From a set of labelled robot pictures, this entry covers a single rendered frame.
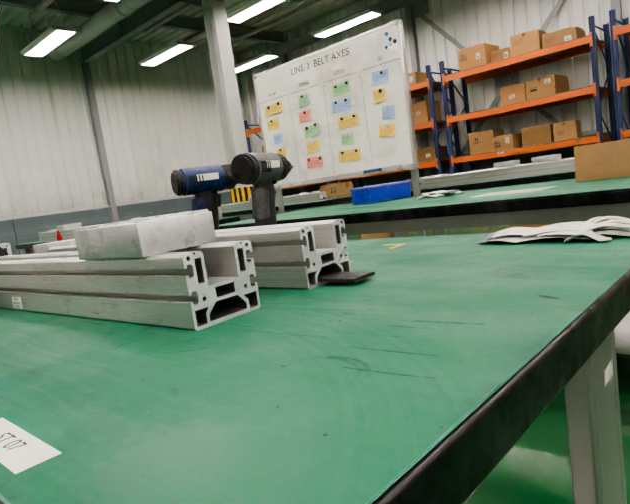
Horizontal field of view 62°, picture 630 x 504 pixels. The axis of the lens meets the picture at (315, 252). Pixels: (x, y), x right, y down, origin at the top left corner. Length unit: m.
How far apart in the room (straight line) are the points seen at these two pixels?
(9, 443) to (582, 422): 0.73
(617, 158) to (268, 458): 2.27
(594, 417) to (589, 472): 0.08
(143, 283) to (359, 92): 3.46
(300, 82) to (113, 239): 3.79
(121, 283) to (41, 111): 12.78
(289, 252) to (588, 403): 0.48
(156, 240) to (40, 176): 12.47
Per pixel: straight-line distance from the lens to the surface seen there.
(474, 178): 4.18
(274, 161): 1.04
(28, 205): 12.94
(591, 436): 0.89
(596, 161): 2.49
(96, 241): 0.72
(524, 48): 10.62
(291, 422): 0.33
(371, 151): 3.94
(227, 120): 9.62
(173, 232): 0.66
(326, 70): 4.22
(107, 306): 0.75
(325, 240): 0.77
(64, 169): 13.35
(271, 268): 0.75
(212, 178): 1.19
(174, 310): 0.61
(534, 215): 2.05
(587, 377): 0.86
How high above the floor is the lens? 0.92
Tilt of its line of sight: 7 degrees down
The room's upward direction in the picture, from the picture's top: 8 degrees counter-clockwise
